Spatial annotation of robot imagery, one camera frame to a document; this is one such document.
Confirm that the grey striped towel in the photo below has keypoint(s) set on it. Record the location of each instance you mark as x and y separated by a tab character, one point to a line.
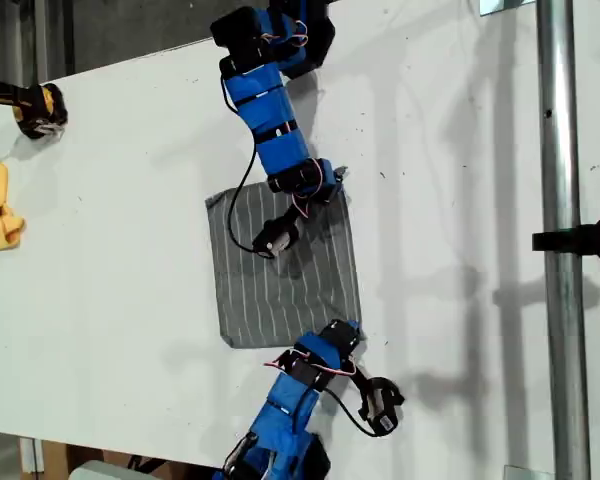
280	290

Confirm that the white plastic container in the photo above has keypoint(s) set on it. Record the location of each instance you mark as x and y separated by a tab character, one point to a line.
100	471

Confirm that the brown cardboard box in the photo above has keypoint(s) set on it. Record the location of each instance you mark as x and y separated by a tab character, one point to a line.
60	457

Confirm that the yellow and black power tool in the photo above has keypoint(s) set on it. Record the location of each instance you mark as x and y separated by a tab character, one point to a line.
35	107

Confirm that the white table leg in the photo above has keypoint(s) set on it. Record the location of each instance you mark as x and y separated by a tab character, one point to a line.
31	455

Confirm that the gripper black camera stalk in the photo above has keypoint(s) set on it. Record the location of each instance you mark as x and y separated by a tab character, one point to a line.
295	212
362	380

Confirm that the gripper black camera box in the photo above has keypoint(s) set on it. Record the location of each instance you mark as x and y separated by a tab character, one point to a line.
382	407
276	239

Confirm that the steel post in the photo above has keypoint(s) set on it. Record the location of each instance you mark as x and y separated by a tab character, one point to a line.
560	250

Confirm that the black post clamp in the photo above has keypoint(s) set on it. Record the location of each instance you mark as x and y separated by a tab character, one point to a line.
580	240

